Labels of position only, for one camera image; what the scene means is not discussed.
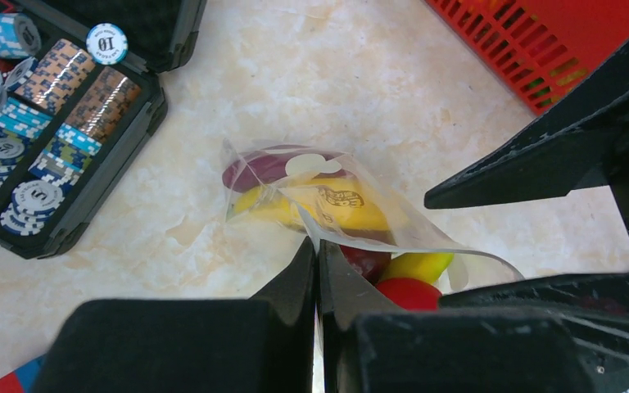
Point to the purple sweet potato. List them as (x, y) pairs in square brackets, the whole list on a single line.
[(270, 164)]

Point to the yellow banana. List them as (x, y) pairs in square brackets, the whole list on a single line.
[(331, 202)]

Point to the clear zip top bag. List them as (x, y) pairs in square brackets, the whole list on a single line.
[(419, 249)]

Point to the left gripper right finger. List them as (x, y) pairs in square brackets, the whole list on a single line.
[(372, 345)]

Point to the black open case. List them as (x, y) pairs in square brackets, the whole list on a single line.
[(70, 127)]

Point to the red plastic basket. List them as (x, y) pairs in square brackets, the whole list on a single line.
[(540, 49)]

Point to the dark red fruit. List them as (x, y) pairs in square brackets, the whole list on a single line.
[(369, 264)]

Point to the white loose poker chip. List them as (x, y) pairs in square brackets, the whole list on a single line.
[(107, 44)]

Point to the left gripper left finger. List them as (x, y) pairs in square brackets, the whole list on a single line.
[(263, 343)]

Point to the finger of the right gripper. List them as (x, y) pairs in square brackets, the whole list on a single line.
[(581, 142), (593, 306)]

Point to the blue red toy brick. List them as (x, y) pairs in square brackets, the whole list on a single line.
[(22, 379)]

